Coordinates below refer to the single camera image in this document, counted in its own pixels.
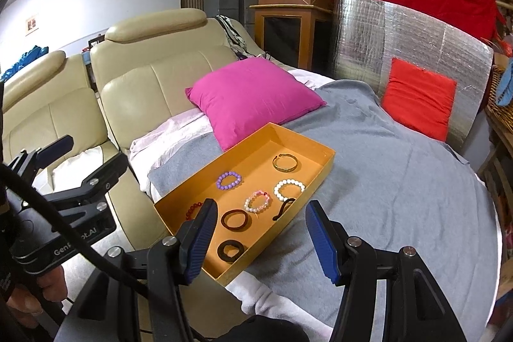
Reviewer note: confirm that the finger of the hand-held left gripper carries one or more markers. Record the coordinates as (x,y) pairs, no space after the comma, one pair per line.
(56,148)
(102,175)

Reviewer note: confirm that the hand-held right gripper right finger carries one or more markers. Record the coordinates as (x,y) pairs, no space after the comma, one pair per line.
(321,242)

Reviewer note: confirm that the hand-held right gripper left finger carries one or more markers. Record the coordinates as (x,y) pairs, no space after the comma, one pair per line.
(200,242)

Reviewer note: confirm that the dark red bangle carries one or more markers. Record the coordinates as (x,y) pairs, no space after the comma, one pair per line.
(240,226)

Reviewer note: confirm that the orange cardboard box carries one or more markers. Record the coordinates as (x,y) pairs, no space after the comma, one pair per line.
(256,149)

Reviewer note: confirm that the person's left hand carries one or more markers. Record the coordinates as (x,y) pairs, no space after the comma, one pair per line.
(44,292)

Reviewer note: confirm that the grey blanket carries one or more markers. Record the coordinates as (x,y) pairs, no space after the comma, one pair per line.
(380,185)

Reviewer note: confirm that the gold metal bangle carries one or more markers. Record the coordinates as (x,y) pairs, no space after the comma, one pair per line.
(280,168)

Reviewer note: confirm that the blue cloth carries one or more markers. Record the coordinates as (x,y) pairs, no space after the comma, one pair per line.
(24,59)
(507,81)

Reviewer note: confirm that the beige leather sofa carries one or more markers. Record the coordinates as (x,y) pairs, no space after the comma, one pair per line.
(144,77)

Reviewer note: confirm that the magenta cushion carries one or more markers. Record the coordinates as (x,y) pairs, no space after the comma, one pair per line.
(248,97)

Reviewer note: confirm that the red cushion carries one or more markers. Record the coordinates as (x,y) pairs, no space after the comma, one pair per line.
(417,97)

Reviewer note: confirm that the striped cloth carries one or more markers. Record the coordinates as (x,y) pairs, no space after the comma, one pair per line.
(232,31)

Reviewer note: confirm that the silver foil sheet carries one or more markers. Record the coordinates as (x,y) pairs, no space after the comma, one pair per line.
(360,41)

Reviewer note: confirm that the grey refrigerator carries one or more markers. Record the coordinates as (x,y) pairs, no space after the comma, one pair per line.
(224,1)

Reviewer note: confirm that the wicker basket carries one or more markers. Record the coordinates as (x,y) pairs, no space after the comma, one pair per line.
(497,101)

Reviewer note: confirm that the red cloth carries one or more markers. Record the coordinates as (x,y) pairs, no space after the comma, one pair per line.
(437,1)

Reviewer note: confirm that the small wall picture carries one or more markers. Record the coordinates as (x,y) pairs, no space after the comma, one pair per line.
(32,24)

